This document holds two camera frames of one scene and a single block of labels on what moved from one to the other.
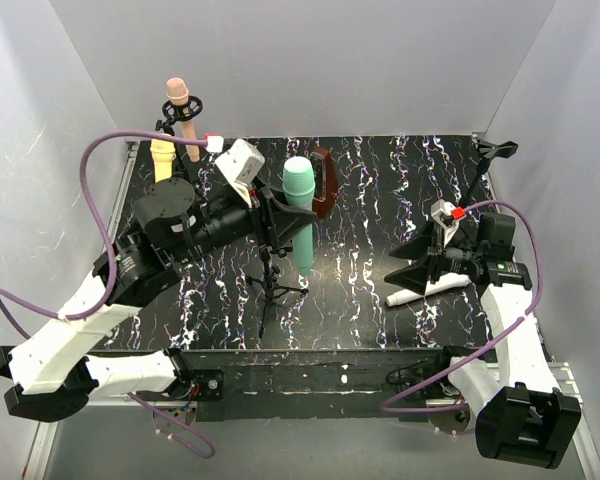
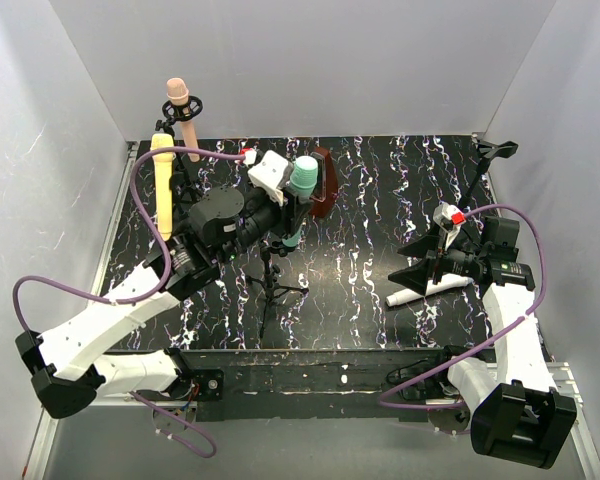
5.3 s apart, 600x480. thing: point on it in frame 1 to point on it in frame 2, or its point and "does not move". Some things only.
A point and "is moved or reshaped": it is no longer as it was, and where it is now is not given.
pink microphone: [177, 91] does not move
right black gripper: [440, 257] does not move
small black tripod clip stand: [269, 287] does not move
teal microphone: [298, 178] is moved or reshaped
